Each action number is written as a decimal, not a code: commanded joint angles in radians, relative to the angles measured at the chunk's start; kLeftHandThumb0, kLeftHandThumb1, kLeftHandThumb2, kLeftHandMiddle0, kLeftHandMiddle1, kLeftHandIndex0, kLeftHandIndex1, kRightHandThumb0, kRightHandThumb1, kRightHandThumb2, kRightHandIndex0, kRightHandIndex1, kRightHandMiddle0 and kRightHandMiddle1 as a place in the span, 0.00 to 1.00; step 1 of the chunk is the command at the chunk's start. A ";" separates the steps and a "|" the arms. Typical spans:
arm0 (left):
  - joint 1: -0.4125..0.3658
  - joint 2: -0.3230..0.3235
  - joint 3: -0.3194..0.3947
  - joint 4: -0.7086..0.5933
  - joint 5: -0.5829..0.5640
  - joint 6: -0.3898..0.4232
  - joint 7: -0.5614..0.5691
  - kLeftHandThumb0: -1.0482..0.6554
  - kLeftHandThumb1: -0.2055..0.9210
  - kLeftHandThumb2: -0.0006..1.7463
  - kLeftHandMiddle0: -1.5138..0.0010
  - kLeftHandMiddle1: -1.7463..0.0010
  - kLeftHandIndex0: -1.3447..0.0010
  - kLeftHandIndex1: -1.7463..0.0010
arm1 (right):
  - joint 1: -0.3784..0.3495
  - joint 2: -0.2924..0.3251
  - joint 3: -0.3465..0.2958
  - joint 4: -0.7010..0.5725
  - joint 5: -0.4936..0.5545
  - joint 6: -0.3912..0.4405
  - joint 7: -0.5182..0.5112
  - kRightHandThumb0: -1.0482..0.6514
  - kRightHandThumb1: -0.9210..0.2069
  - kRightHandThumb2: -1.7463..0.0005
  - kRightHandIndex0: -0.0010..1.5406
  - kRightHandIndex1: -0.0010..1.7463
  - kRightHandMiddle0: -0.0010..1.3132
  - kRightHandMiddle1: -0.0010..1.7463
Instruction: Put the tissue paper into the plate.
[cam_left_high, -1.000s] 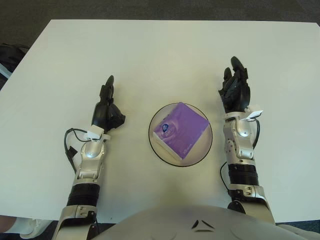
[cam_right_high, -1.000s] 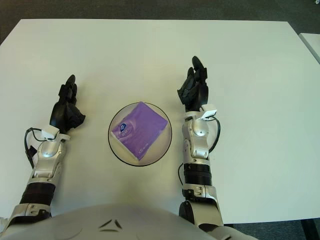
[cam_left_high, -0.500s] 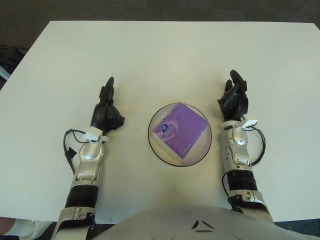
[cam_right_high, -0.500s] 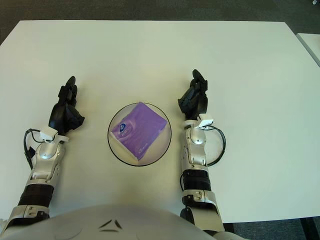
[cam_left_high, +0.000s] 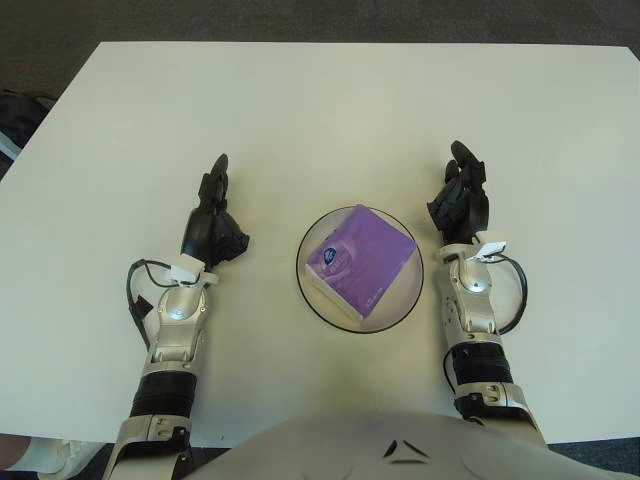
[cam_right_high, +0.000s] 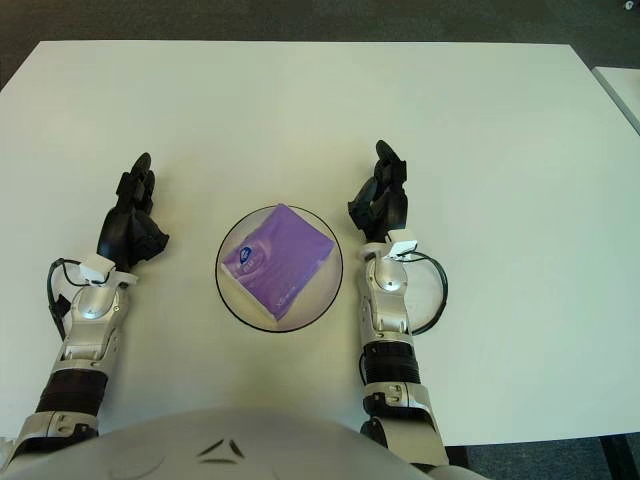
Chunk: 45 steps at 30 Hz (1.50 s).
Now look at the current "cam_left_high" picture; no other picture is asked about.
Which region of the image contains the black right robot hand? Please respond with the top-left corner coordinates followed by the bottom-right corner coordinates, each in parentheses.
top-left (425, 140), bottom-right (492, 248)

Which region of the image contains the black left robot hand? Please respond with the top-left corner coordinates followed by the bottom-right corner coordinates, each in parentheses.
top-left (179, 154), bottom-right (251, 269)

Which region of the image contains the purple tissue paper pack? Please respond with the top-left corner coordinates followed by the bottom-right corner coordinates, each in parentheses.
top-left (303, 203), bottom-right (420, 323)

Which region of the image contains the white plate with black rim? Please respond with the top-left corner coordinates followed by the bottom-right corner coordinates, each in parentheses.
top-left (294, 206), bottom-right (425, 334)

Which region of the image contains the black bag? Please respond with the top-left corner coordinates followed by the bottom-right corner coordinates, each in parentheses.
top-left (0, 89), bottom-right (57, 152)

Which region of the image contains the grey robot torso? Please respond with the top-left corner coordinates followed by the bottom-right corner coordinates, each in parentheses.
top-left (182, 407), bottom-right (602, 480)

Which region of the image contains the white shoe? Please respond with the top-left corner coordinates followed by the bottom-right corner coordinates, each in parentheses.
top-left (23, 436), bottom-right (102, 474)

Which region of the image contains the bare person leg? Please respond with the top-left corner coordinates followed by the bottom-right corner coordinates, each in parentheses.
top-left (0, 432), bottom-right (32, 472)

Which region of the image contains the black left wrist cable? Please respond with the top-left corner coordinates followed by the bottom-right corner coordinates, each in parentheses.
top-left (125, 256), bottom-right (202, 352)

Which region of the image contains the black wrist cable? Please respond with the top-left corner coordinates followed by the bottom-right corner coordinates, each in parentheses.
top-left (125, 256), bottom-right (202, 352)
top-left (491, 251), bottom-right (529, 336)

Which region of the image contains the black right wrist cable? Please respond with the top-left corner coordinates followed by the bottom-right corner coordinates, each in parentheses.
top-left (491, 251), bottom-right (529, 336)

